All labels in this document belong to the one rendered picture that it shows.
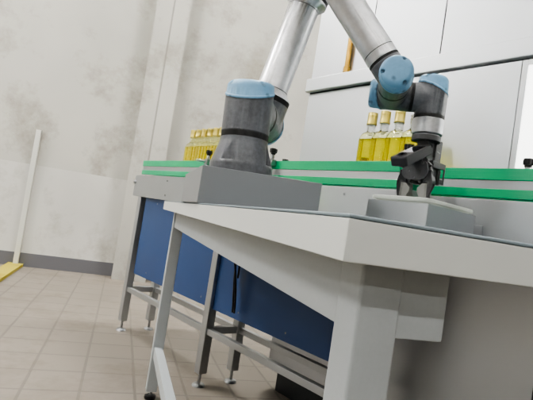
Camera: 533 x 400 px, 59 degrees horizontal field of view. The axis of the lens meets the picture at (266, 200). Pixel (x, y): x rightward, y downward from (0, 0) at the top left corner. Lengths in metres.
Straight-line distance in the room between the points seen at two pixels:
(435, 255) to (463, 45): 1.45
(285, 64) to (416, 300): 0.94
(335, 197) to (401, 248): 1.17
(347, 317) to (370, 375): 0.05
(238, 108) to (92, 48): 3.76
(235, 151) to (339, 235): 0.74
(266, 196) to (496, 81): 0.88
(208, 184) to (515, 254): 0.72
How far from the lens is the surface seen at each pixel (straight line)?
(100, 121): 4.65
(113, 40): 4.82
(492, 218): 1.35
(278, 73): 1.27
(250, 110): 1.10
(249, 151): 1.07
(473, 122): 1.64
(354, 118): 1.96
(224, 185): 1.03
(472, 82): 1.68
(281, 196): 1.07
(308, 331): 1.61
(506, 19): 1.76
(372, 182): 1.47
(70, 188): 4.61
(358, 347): 0.41
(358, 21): 1.17
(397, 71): 1.10
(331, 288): 0.46
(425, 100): 1.25
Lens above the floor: 0.74
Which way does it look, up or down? 2 degrees up
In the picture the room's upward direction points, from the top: 9 degrees clockwise
